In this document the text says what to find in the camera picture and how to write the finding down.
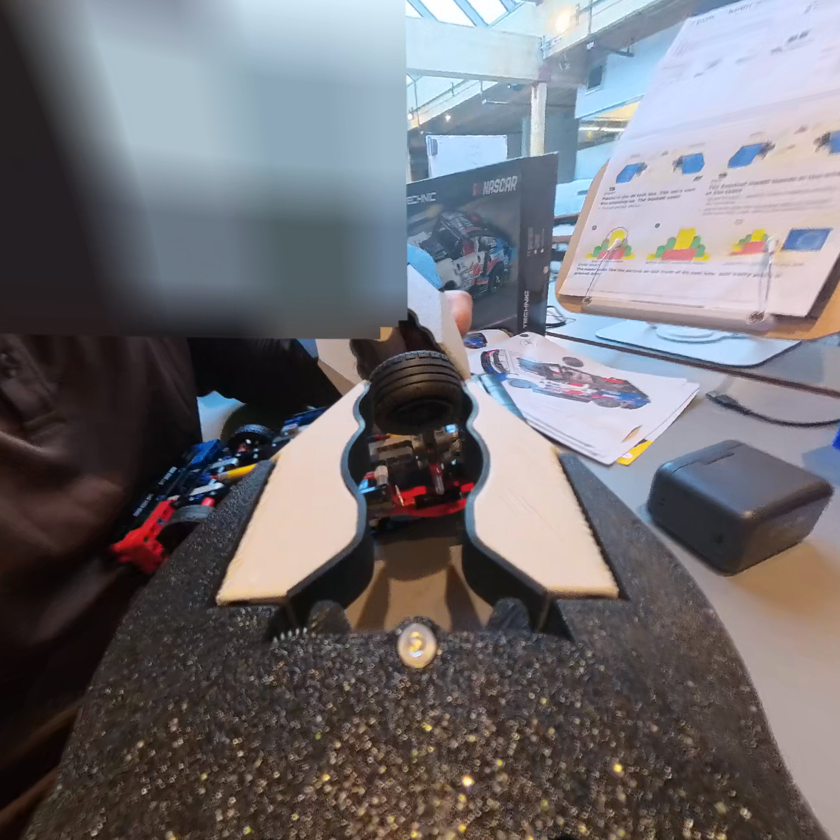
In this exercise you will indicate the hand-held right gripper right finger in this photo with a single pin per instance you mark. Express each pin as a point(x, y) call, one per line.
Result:
point(531, 518)

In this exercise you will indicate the white board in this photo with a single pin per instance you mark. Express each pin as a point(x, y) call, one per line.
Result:
point(466, 154)

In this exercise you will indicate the black toy car box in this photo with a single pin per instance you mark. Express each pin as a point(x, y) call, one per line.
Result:
point(479, 243)

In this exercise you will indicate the grey desk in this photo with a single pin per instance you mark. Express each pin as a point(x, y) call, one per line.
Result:
point(754, 590)

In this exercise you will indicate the person's brown shirt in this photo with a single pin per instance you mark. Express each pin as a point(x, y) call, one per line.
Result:
point(79, 492)

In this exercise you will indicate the black toy car wheel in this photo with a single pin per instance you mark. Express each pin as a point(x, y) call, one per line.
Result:
point(420, 387)

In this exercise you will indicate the toy brick car chassis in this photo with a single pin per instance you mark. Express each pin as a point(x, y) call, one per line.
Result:
point(407, 466)

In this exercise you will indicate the black case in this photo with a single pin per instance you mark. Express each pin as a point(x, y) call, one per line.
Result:
point(735, 499)

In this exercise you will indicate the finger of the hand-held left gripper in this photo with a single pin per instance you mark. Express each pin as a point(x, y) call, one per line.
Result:
point(430, 315)
point(338, 364)

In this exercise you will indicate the person's left hand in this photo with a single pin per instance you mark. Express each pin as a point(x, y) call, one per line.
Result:
point(460, 308)

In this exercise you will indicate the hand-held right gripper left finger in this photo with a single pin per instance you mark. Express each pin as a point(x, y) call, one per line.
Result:
point(302, 518)

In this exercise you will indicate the yellow booklet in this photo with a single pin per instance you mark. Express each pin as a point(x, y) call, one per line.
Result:
point(635, 453)

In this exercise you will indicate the wooden document stand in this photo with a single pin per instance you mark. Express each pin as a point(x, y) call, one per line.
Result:
point(695, 334)

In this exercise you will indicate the open instruction book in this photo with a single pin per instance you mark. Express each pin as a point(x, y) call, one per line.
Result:
point(577, 394)

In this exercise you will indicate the printed instruction sheet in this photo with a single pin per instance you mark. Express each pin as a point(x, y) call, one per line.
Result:
point(722, 197)

